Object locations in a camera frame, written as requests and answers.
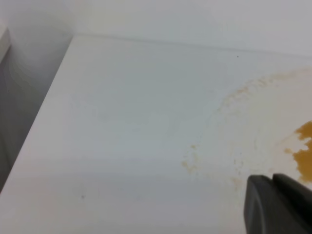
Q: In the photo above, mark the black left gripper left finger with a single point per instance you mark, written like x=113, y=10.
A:
x=267, y=210

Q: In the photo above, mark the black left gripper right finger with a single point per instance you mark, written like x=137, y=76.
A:
x=297, y=194

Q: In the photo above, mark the brown coffee stain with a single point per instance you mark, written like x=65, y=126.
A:
x=262, y=127

